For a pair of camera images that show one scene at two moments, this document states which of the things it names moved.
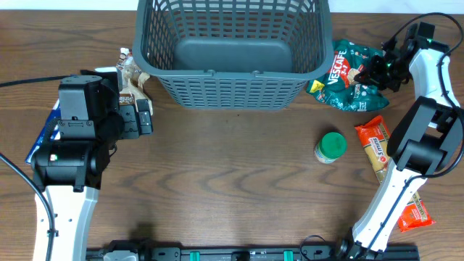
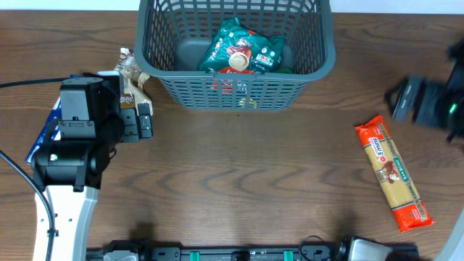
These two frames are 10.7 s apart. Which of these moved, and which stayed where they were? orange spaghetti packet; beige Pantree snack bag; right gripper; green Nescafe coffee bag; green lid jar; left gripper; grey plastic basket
Moved: green Nescafe coffee bag; right gripper; green lid jar
Stayed: orange spaghetti packet; left gripper; beige Pantree snack bag; grey plastic basket
